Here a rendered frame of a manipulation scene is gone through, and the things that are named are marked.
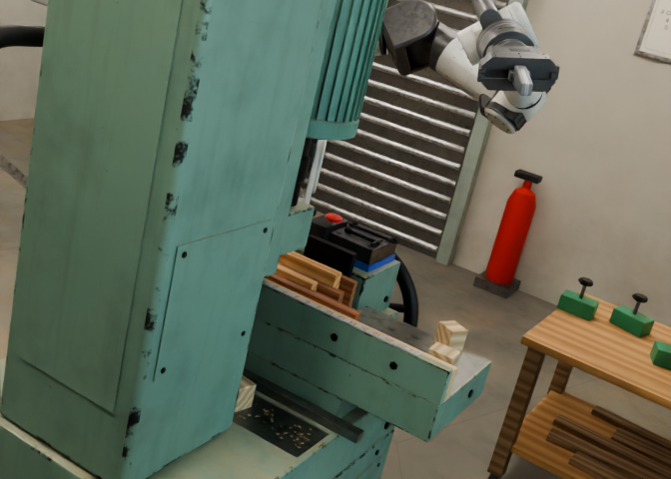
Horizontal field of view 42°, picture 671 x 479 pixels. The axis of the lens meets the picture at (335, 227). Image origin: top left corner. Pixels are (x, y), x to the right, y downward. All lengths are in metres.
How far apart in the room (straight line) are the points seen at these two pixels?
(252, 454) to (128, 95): 0.52
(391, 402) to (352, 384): 0.06
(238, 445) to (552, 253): 3.32
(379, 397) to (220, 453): 0.24
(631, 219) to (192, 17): 3.55
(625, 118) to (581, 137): 0.22
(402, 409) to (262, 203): 0.38
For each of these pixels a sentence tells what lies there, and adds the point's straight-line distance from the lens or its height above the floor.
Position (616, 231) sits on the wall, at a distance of 4.31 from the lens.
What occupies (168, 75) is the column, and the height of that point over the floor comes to 1.30.
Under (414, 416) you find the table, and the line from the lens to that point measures 1.26.
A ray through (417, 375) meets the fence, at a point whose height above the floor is 0.93.
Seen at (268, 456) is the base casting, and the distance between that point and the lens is 1.22.
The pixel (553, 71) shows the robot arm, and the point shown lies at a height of 1.34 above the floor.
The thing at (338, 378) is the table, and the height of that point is 0.87.
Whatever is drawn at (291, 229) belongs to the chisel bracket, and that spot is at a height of 1.04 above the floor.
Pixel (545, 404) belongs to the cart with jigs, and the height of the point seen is 0.18.
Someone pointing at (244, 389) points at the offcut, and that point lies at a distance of 1.28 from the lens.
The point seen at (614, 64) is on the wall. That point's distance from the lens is 4.24.
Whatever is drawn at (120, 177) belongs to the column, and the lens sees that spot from 0.97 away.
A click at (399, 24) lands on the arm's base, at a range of 1.88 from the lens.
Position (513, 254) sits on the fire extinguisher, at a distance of 4.31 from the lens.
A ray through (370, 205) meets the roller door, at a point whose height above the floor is 0.15.
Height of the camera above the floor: 1.48
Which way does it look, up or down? 18 degrees down
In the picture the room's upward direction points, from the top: 14 degrees clockwise
